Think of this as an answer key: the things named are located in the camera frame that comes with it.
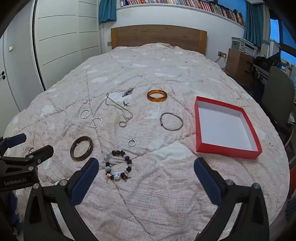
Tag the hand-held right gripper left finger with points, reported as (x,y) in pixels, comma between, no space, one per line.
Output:
(85,182)

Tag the row of books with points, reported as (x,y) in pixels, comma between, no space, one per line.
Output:
(185,3)

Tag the silver bangle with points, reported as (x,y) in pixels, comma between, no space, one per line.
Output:
(161,121)

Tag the wooden headboard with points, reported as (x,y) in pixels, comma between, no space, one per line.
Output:
(159,36)

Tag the teal curtain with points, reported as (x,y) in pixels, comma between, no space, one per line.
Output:
(107,11)
(254,23)

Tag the white door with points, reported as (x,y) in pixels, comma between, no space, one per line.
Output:
(18,88)

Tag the grey chair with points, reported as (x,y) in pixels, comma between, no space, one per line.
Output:
(277,92)

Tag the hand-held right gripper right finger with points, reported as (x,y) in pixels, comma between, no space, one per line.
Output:
(206,182)

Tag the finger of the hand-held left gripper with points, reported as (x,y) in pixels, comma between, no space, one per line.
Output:
(16,140)
(41,153)

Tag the dark metal brooch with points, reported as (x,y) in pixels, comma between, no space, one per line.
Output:
(127,93)

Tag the red cardboard box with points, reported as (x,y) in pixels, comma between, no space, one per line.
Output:
(222,129)

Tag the dark green bangle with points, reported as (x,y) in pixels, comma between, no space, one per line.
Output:
(72,150)

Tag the amber bangle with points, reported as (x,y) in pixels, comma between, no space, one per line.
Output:
(150,98)

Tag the wooden nightstand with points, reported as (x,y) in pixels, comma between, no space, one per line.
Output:
(238,64)

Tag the white wardrobe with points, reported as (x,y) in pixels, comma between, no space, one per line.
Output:
(64,41)

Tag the white printer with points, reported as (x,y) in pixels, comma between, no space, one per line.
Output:
(245,46)

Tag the black bag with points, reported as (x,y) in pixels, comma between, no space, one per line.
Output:
(268,62)

